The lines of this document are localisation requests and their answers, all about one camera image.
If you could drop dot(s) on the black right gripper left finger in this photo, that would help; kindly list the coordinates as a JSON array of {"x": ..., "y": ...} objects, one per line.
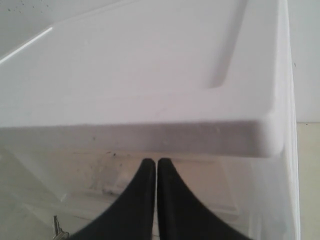
[{"x": 131, "y": 215}]

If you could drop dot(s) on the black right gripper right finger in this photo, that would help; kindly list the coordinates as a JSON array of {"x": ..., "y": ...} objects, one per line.
[{"x": 181, "y": 216}]

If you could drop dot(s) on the key bunch with blue fob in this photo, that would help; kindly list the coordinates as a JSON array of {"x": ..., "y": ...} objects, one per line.
[{"x": 59, "y": 233}]

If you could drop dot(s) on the clear upper right drawer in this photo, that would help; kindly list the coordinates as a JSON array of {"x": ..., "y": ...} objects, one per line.
[{"x": 42, "y": 189}]

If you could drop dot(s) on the white plastic drawer cabinet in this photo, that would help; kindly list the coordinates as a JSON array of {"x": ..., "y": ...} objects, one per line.
[{"x": 159, "y": 76}]

